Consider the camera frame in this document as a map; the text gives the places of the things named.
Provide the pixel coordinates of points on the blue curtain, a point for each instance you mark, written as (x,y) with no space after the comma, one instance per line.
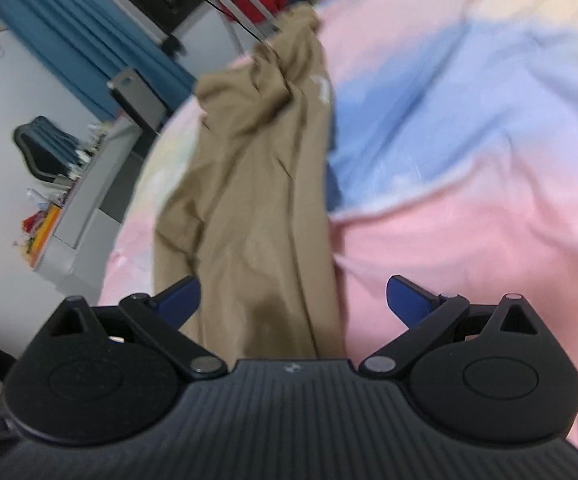
(69,25)

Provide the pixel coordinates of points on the wavy-framed mirror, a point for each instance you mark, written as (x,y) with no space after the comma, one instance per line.
(44,145)

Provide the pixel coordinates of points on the pastel tie-dye blanket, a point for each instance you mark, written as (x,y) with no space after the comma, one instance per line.
(469,210)

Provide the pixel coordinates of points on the garment steamer stand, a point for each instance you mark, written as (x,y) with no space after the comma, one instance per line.
(244,2)

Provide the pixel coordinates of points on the tan printed garment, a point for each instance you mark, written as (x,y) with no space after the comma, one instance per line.
(249,185)

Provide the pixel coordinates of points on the row of cosmetic bottles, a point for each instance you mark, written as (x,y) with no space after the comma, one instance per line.
(86,147)

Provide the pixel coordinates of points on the orange box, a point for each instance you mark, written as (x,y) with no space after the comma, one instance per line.
(44,232)

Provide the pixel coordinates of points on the white dressing table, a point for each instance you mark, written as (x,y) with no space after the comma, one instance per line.
(89,200)

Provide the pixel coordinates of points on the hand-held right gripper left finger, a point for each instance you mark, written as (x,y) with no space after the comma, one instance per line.
(181,302)

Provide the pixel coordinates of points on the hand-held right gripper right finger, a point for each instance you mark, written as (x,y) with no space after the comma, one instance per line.
(409,302)

